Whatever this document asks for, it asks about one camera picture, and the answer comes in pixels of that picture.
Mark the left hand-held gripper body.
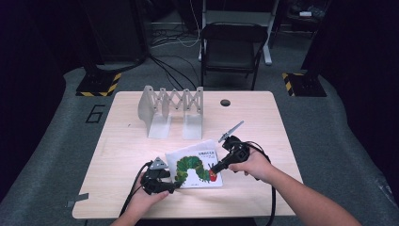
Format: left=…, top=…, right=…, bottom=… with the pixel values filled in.
left=140, top=156, right=172, bottom=196

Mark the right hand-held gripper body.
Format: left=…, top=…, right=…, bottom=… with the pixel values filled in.
left=218, top=121, right=252, bottom=164

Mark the white caterpillar picture book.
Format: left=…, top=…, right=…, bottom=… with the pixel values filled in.
left=165, top=139, right=224, bottom=189

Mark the person's left hand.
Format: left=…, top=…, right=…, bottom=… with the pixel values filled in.
left=126, top=184, right=170, bottom=218

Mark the person's right hand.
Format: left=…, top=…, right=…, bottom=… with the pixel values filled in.
left=229, top=150, right=278, bottom=185

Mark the white expandable book rack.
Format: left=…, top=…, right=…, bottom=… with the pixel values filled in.
left=137, top=85, right=205, bottom=140

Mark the grey floor tape strip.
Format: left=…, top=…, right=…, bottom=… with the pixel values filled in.
left=66, top=192, right=90, bottom=208

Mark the black stand base striped edge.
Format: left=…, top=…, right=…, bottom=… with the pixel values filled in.
left=75, top=71, right=122, bottom=98
left=281, top=72, right=327, bottom=98

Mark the black folding chair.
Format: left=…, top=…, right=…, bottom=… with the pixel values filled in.
left=199, top=22, right=269, bottom=91

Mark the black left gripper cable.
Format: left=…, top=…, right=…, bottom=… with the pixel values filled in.
left=120, top=160, right=153, bottom=218

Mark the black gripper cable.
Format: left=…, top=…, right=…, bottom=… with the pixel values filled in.
left=120, top=160, right=153, bottom=218
left=246, top=140, right=278, bottom=226

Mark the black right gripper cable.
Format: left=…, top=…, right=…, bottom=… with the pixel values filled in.
left=246, top=140, right=278, bottom=226

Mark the floor cables bundle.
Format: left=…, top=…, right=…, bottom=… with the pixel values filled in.
left=147, top=26, right=202, bottom=91

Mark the white desk frame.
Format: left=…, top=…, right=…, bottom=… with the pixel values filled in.
left=198, top=0, right=280, bottom=66

